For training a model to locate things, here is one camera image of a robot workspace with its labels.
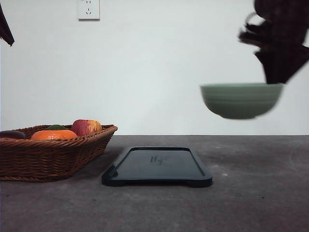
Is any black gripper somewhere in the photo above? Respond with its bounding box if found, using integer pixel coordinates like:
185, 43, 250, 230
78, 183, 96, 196
238, 0, 309, 84

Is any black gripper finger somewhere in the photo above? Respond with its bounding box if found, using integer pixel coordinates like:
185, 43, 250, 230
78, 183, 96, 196
0, 4, 14, 46

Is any light green ceramic bowl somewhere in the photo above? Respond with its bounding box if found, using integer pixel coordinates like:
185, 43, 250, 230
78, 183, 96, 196
200, 84, 285, 119

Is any brown wicker basket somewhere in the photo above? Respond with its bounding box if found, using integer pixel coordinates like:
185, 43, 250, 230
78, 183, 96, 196
0, 119, 118, 182

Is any dark purple fruit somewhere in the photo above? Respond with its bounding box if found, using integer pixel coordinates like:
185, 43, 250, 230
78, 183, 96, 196
0, 130, 25, 139

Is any dark green fruit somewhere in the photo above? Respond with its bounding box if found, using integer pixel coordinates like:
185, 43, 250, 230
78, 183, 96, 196
47, 125, 66, 130

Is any orange tangerine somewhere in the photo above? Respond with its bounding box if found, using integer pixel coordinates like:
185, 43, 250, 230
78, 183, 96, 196
31, 130, 77, 140

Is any red yellow apple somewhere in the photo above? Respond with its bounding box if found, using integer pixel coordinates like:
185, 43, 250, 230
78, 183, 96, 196
71, 119, 102, 137

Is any dark teal rectangular tray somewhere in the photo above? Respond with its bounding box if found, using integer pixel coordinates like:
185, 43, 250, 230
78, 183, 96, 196
102, 147, 213, 188

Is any white wall socket left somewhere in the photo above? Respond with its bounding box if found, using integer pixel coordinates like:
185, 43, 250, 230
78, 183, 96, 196
78, 0, 100, 22

